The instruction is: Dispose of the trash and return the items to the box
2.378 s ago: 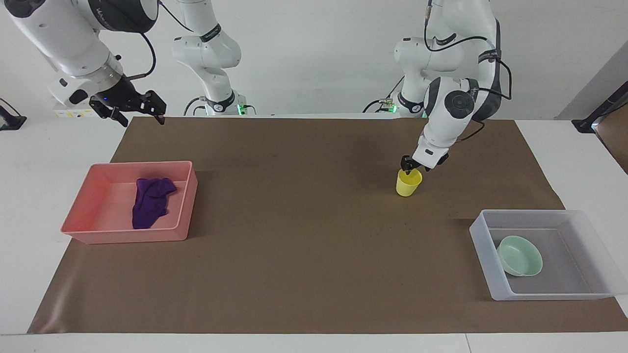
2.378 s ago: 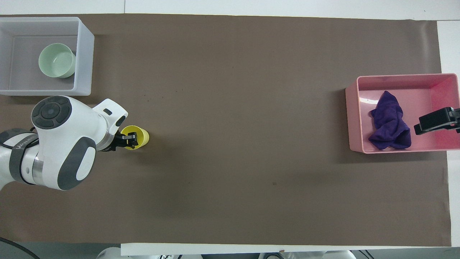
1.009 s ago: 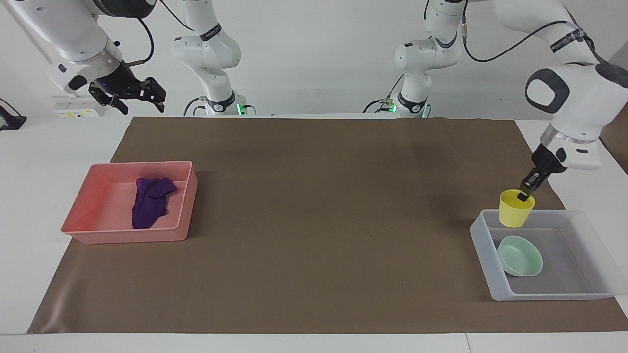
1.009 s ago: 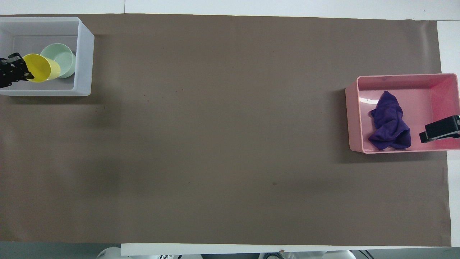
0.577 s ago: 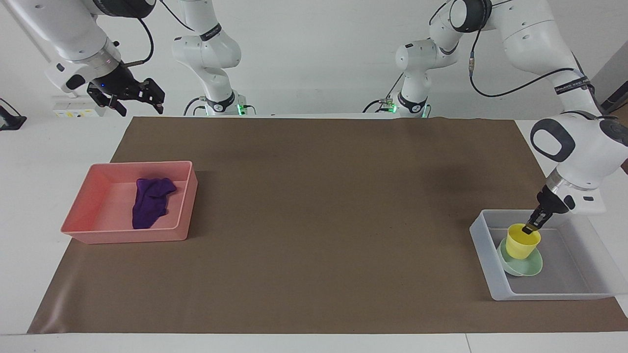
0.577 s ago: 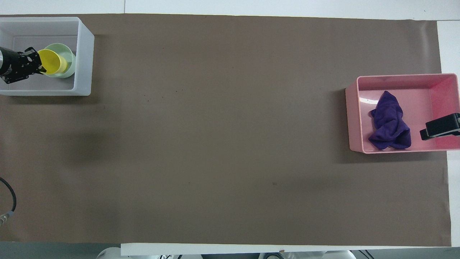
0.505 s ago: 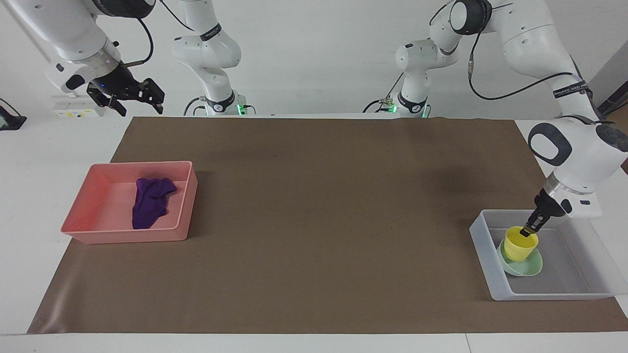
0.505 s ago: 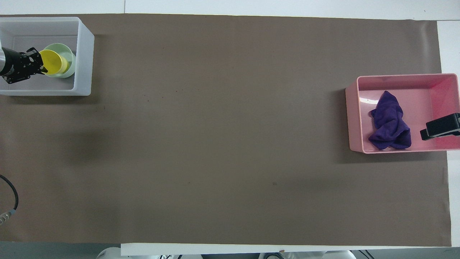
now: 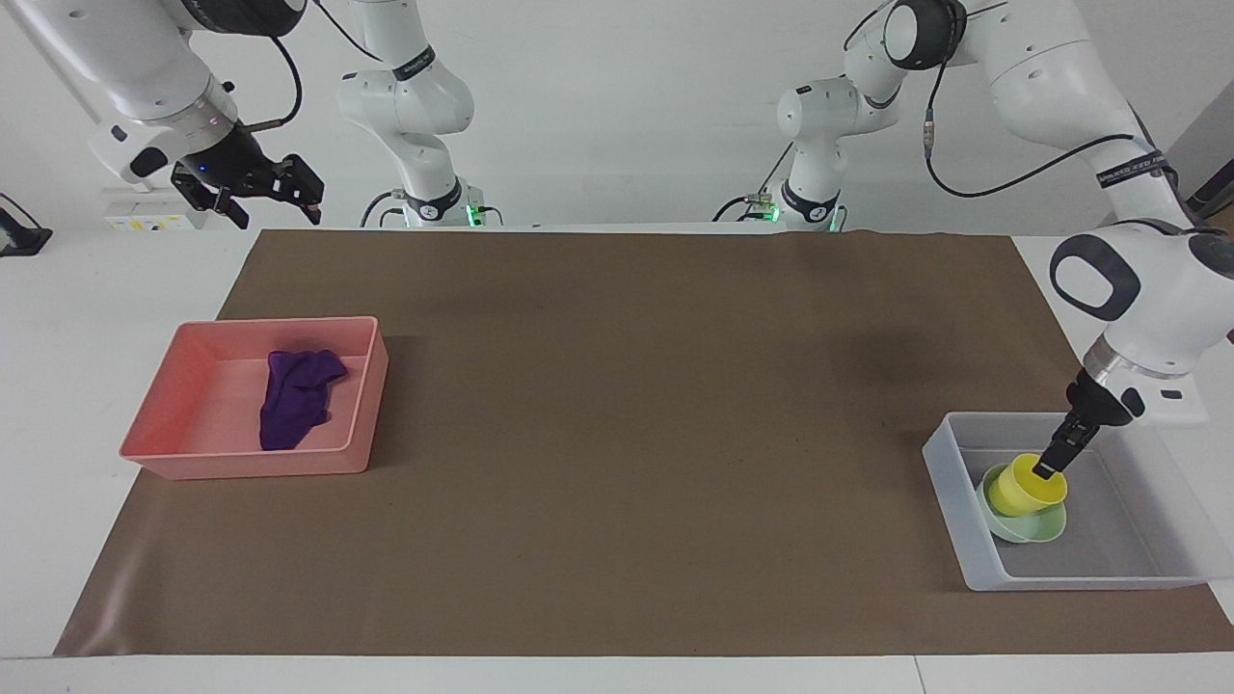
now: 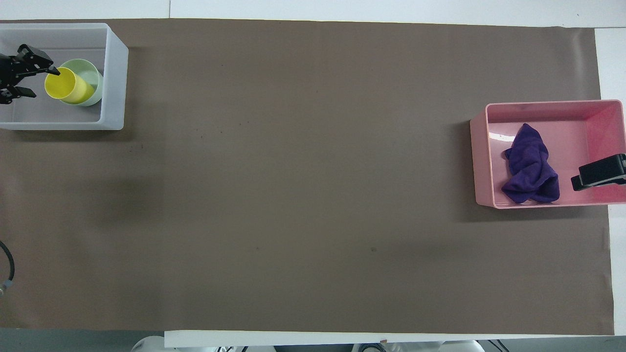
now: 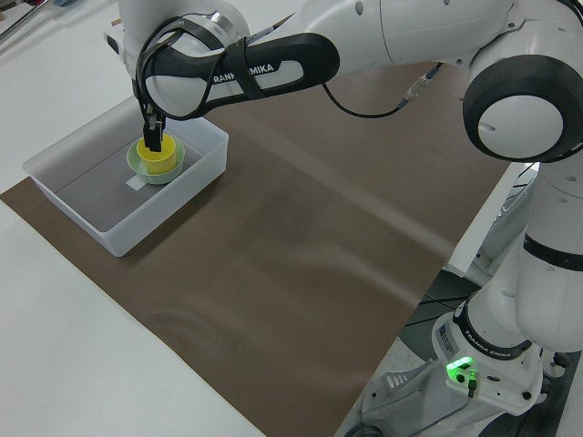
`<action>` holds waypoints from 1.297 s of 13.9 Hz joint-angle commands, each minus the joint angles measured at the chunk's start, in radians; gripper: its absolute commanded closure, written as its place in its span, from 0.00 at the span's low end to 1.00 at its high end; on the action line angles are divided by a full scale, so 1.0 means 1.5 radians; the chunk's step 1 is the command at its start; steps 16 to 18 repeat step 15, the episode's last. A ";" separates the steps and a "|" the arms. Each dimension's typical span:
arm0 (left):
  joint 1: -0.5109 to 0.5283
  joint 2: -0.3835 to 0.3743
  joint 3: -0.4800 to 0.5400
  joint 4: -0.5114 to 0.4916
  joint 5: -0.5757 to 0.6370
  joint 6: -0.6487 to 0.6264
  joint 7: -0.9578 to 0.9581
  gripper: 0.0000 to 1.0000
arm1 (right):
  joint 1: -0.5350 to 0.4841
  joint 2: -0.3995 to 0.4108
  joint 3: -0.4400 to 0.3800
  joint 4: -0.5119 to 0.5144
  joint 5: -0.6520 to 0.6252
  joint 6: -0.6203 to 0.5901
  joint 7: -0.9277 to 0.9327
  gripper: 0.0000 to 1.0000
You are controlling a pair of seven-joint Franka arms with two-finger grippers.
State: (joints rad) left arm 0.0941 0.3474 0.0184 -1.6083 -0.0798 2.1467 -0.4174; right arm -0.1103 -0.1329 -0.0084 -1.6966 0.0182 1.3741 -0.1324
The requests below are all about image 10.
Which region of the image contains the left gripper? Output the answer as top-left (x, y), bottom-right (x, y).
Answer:
top-left (0, 44), bottom-right (61, 105)

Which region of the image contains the translucent white plastic box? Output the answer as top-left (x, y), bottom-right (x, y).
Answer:
top-left (0, 22), bottom-right (129, 131)

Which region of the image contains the pink plastic box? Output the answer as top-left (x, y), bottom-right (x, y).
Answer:
top-left (469, 99), bottom-right (626, 210)

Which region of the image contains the yellow plastic cup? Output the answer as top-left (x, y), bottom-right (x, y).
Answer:
top-left (44, 67), bottom-right (95, 105)

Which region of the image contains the light green plastic cup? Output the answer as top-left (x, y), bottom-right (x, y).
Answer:
top-left (58, 59), bottom-right (104, 107)

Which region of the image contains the purple cloth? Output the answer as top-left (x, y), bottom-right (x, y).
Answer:
top-left (501, 123), bottom-right (560, 205)

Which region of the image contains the black cable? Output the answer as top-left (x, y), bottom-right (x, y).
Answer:
top-left (0, 240), bottom-right (16, 295)

